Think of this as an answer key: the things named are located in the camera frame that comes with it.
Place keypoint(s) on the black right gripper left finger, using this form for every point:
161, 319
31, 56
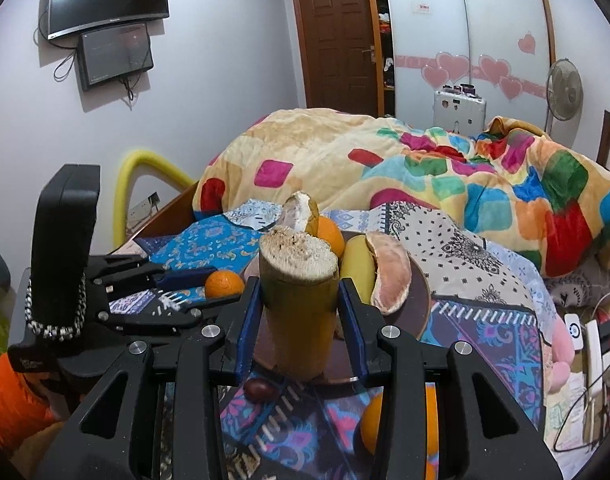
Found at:
115, 433

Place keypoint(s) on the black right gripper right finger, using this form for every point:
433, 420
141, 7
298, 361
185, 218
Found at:
483, 431

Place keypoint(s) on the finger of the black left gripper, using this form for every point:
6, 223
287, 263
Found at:
133, 273
164, 317

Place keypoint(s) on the large orange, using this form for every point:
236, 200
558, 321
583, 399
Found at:
370, 420

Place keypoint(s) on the dark red plum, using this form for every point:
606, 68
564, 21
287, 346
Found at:
260, 390

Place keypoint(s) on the small orange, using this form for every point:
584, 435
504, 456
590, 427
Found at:
223, 283

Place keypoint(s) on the long yellow sugarcane stalk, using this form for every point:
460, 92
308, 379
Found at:
300, 279

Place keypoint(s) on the small orange tangerine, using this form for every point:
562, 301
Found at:
330, 233

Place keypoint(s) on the brown round plate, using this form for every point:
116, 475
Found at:
412, 318

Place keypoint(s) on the small pomelo slice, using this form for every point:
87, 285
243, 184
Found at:
393, 272

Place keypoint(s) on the yellow sugarcane piece on plate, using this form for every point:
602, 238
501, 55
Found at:
358, 265

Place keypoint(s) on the blue patterned bed sheet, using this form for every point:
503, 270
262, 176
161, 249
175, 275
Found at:
482, 431

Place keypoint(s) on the yellow foam tube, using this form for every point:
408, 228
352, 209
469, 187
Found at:
134, 166

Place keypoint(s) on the large pomelo wedge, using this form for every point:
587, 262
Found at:
300, 213

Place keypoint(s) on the pink plush toy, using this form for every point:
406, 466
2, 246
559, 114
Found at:
562, 356

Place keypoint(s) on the white power strip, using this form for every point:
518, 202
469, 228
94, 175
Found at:
595, 369

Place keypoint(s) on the colourful patchwork blanket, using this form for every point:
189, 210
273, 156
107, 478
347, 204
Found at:
511, 184

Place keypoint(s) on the silver equipment case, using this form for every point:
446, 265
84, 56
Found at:
460, 110

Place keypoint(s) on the standing electric fan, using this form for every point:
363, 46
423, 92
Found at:
564, 93

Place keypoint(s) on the brown wooden door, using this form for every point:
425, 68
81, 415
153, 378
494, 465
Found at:
336, 47

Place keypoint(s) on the white wardrobe with hearts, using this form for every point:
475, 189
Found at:
501, 48

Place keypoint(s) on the wall power socket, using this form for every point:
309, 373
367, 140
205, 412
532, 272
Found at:
143, 210

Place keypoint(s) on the small black wall monitor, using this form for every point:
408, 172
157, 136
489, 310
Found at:
113, 53

